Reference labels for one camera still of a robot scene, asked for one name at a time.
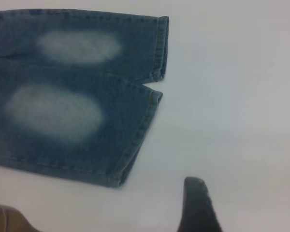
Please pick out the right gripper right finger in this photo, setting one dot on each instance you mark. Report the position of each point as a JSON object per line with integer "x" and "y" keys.
{"x": 198, "y": 207}

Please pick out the blue denim children's pants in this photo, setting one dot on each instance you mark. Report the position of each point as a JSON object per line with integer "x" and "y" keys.
{"x": 62, "y": 108}

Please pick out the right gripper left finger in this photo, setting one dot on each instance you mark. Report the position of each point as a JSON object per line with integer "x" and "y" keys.
{"x": 7, "y": 221}

